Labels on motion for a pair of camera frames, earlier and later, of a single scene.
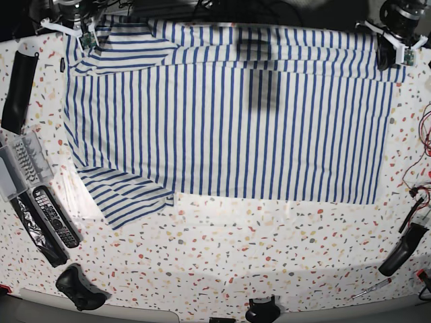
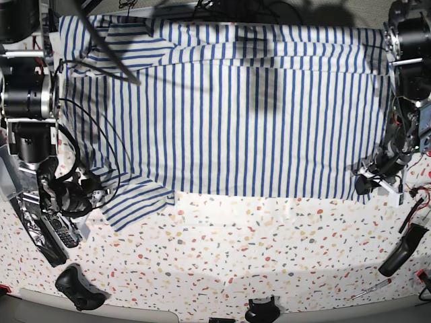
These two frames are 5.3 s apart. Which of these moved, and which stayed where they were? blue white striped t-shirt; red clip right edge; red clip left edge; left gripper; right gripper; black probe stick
Moved: left gripper; right gripper
Stayed: red clip left edge; blue white striped t-shirt; red clip right edge; black probe stick
